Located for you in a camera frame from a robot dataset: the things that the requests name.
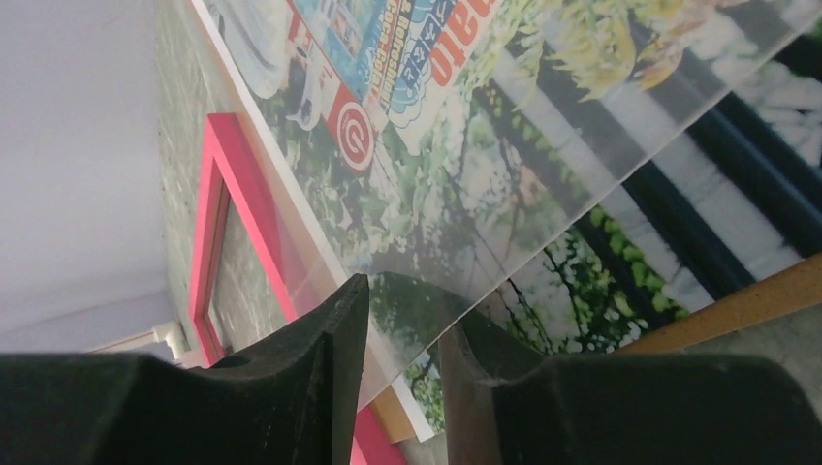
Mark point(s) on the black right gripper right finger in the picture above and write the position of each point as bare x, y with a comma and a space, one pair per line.
507, 404

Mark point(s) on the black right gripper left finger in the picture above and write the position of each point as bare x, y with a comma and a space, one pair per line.
290, 398

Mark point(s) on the colourful printed photo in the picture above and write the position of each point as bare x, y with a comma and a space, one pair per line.
674, 212

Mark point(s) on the pink wooden photo frame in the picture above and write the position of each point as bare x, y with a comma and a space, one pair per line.
236, 228

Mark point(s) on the clear acrylic glazing sheet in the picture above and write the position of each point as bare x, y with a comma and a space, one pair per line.
449, 192

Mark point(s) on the brown fibreboard backing panel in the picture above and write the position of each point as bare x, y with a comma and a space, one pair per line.
793, 289

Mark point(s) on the white PVC pipe stand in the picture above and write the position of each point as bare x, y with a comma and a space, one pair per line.
169, 334

